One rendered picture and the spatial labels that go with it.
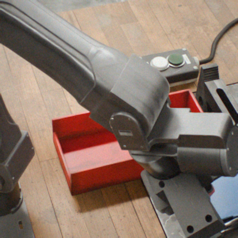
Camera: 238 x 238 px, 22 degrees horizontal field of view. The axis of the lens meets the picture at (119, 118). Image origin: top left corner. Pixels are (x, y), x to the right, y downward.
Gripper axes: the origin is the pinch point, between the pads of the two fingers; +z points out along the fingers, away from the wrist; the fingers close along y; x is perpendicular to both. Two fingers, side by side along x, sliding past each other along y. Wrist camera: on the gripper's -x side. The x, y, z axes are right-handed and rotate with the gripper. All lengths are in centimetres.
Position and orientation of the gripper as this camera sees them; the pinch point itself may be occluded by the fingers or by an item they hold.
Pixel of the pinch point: (203, 195)
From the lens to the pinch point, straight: 89.2
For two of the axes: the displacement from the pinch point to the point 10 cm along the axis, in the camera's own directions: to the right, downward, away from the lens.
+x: -3.4, -7.4, 5.8
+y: 8.3, -5.3, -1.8
